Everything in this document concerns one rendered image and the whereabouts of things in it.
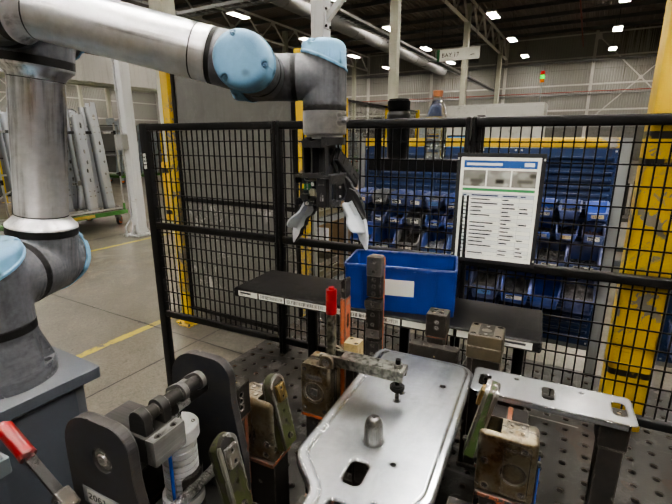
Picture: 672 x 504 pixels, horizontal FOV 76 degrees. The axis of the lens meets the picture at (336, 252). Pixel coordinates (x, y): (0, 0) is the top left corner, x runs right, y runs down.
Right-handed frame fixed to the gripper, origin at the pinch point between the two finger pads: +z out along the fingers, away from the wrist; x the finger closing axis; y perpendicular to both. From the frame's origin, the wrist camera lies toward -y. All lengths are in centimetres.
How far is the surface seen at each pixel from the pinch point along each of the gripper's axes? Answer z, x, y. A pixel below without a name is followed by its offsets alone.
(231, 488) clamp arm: 25.7, 1.6, 34.1
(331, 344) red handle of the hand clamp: 20.0, 0.4, 0.9
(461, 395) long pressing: 29.7, 25.0, -7.6
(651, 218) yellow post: 0, 61, -58
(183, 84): -57, -200, -175
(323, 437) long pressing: 29.3, 6.0, 15.6
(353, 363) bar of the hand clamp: 22.4, 5.7, 1.9
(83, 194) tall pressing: 71, -674, -411
